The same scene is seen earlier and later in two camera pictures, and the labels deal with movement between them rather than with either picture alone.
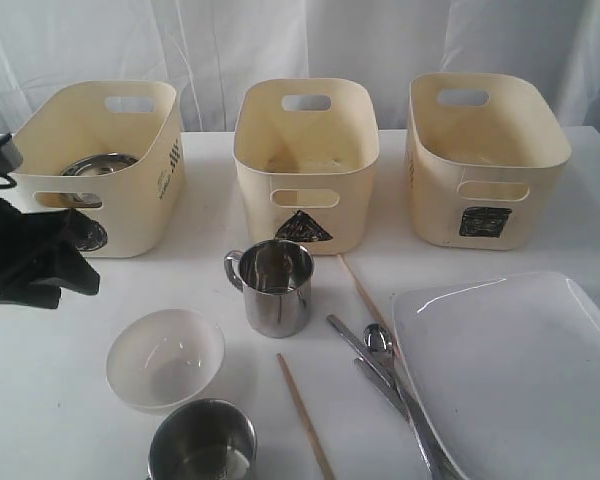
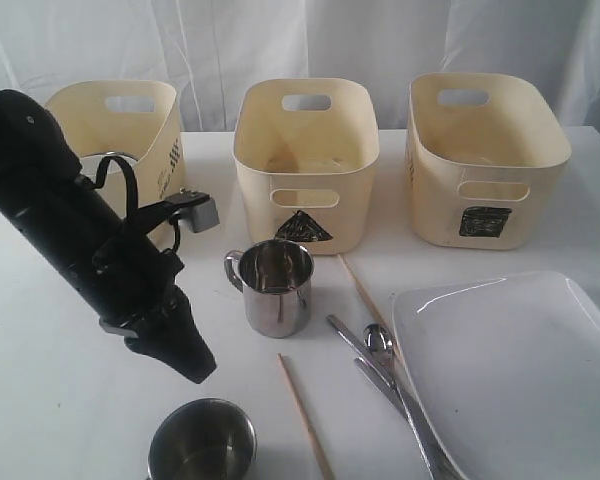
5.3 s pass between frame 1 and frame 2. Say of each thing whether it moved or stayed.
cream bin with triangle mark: stayed
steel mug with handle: stayed
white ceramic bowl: moved
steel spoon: stayed
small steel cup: stayed
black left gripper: moved
